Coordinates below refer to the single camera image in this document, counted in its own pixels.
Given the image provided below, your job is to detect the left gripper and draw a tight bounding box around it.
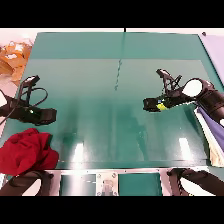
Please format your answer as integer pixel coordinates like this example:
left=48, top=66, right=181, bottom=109
left=15, top=106, right=58, bottom=127

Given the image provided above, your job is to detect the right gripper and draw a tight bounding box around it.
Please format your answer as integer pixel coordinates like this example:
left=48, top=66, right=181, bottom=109
left=142, top=94, right=182, bottom=113

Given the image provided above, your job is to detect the red garment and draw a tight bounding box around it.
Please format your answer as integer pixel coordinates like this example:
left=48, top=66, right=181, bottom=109
left=0, top=127, right=61, bottom=177

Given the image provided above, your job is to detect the purple garment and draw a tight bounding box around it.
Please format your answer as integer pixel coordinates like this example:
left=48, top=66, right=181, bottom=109
left=195, top=105, right=224, bottom=155

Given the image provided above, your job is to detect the cream garment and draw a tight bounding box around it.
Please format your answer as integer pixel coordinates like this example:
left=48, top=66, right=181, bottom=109
left=195, top=110, right=224, bottom=168

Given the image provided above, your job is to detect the black cable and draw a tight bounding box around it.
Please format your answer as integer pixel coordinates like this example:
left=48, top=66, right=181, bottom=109
left=0, top=86, right=50, bottom=127

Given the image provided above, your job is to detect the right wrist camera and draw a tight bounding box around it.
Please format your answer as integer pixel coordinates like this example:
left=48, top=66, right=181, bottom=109
left=155, top=68, right=184, bottom=98

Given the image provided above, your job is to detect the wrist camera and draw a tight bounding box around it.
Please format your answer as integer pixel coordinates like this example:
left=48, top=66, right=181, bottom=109
left=18, top=74, right=41, bottom=108
left=155, top=68, right=184, bottom=98

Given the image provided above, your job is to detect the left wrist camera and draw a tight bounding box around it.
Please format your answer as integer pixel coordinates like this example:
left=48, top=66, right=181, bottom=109
left=18, top=74, right=41, bottom=108

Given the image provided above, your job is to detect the silver frame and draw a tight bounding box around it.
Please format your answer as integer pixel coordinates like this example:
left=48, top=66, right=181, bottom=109
left=0, top=164, right=224, bottom=197

